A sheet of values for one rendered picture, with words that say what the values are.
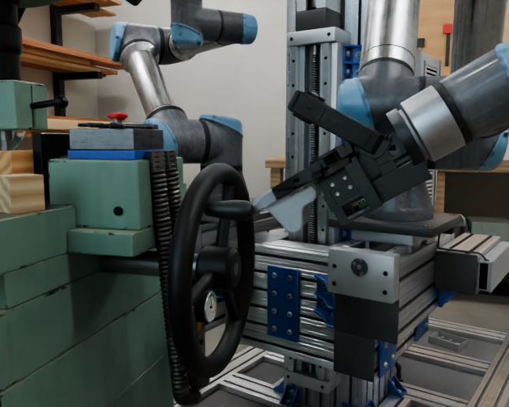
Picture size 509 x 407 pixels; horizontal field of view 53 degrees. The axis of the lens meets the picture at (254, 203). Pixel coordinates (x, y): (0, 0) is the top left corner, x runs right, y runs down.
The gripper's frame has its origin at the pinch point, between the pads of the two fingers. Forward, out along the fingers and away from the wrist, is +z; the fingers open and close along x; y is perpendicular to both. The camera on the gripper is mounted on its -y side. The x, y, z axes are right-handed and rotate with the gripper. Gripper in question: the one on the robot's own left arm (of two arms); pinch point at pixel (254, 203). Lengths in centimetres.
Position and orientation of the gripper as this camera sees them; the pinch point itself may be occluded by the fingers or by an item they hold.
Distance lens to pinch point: 63.0
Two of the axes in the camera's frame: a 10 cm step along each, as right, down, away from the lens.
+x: 2.7, -1.3, 9.5
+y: 4.9, 8.7, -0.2
